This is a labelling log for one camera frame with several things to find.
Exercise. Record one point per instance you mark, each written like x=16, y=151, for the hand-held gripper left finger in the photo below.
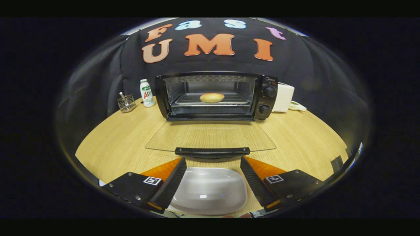
x=170, y=186

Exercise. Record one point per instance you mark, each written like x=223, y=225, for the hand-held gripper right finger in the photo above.
x=256, y=186

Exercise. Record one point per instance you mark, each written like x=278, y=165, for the black toaster oven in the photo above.
x=267, y=100

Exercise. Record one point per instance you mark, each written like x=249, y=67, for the round brown bread bun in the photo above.
x=212, y=97

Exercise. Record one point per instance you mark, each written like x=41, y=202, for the white bread toaster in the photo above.
x=283, y=97

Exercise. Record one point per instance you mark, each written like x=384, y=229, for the white square plate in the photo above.
x=210, y=190

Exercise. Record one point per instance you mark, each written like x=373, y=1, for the small dark block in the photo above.
x=337, y=164

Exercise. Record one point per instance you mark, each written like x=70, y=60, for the small white dish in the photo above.
x=298, y=106

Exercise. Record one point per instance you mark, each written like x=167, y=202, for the white drink bottle green label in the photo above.
x=147, y=94

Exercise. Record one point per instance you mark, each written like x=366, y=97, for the small white stick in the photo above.
x=122, y=95

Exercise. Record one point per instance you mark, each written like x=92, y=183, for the black backdrop cloth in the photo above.
x=229, y=64

